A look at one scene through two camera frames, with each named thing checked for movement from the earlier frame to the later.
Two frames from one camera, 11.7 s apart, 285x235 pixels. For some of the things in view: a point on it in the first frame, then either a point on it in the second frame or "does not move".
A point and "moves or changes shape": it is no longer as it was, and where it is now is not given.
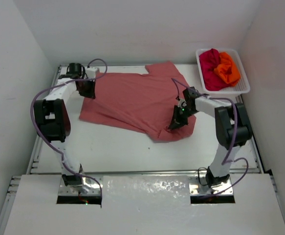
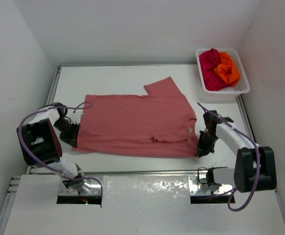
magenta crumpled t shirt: x=209 y=60 does not move
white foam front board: x=146 y=205 does not move
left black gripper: x=86 y=88 to x=71 y=133
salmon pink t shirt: x=143 y=102 moves or changes shape
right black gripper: x=179 y=117 to x=206 y=141
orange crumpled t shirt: x=228 y=69 does not move
